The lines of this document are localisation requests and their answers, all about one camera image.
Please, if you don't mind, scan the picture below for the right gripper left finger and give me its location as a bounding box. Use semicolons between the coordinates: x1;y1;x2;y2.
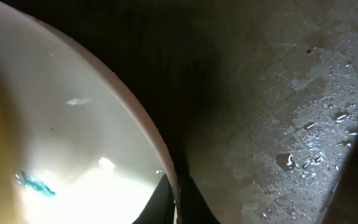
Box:
132;174;175;224

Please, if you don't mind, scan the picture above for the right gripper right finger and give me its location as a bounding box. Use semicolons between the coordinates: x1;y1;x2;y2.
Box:
180;176;219;224

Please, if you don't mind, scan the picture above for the white plate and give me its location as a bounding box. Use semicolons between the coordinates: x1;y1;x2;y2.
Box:
0;1;180;223

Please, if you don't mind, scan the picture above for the large brown serving tray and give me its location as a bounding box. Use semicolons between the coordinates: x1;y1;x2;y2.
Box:
9;0;358;223

